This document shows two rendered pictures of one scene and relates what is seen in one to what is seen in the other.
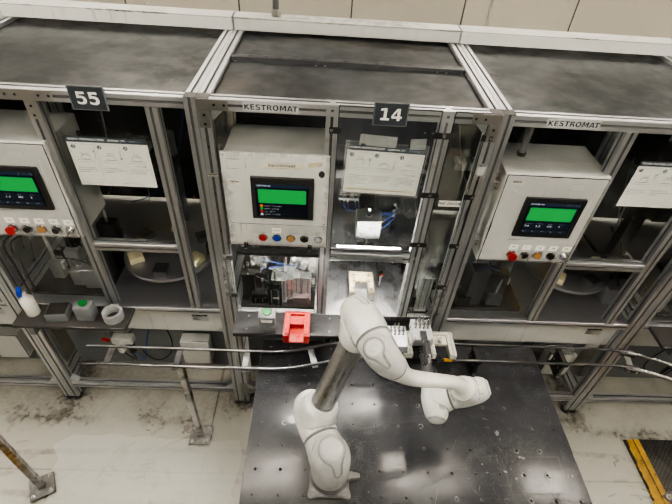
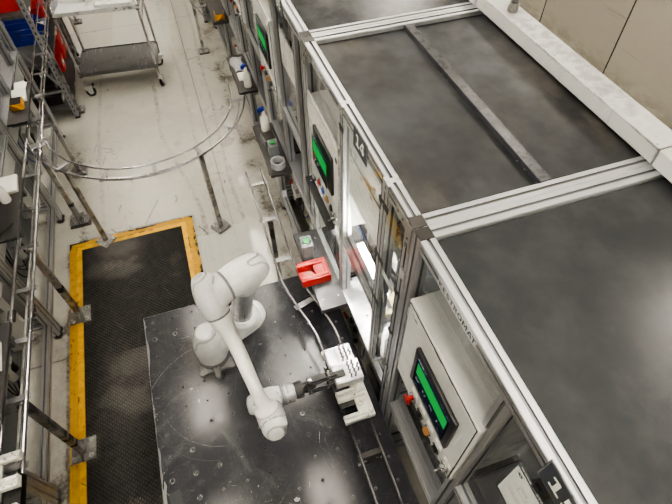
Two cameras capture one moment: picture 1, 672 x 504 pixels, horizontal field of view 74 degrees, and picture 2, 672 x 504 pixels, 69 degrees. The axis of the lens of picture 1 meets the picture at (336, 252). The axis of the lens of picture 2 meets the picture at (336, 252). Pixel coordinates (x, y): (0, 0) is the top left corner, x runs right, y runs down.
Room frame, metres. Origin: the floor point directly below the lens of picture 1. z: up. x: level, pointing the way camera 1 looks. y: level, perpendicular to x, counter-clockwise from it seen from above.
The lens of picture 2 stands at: (1.12, -1.35, 3.04)
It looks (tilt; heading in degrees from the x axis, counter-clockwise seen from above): 51 degrees down; 75
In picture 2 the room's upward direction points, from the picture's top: 1 degrees counter-clockwise
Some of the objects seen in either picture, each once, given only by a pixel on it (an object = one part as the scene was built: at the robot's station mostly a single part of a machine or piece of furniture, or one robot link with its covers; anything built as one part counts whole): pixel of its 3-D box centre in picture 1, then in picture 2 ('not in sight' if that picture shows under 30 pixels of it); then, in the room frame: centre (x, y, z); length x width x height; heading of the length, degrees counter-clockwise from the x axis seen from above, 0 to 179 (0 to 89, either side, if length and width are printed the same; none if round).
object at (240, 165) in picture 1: (279, 188); (347, 155); (1.61, 0.26, 1.60); 0.42 x 0.29 x 0.46; 93
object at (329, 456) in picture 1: (330, 458); (210, 340); (0.81, -0.04, 0.85); 0.18 x 0.16 x 0.22; 25
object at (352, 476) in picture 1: (333, 475); (214, 358); (0.80, -0.06, 0.71); 0.22 x 0.18 x 0.06; 93
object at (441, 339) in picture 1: (417, 347); (347, 384); (1.40, -0.45, 0.84); 0.36 x 0.14 x 0.10; 93
